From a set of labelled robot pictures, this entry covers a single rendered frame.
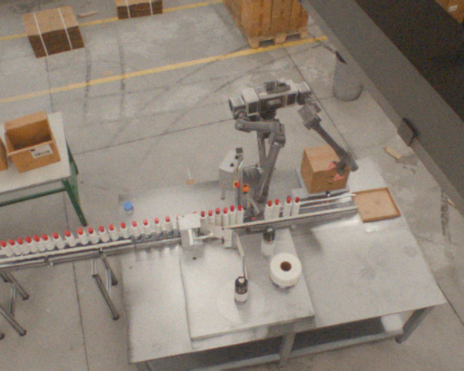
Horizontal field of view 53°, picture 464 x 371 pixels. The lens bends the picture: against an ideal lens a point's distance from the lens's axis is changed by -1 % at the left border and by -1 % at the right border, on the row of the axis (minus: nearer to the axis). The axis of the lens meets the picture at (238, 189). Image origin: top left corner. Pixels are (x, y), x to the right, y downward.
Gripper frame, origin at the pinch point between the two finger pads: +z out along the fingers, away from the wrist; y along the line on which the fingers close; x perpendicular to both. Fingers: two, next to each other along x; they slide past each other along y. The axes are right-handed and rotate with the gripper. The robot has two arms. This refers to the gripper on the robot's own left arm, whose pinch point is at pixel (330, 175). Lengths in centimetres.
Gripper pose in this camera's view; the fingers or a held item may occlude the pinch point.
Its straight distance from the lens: 337.1
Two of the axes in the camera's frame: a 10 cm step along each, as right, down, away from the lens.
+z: -6.1, 6.3, 4.8
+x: 7.2, 1.8, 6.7
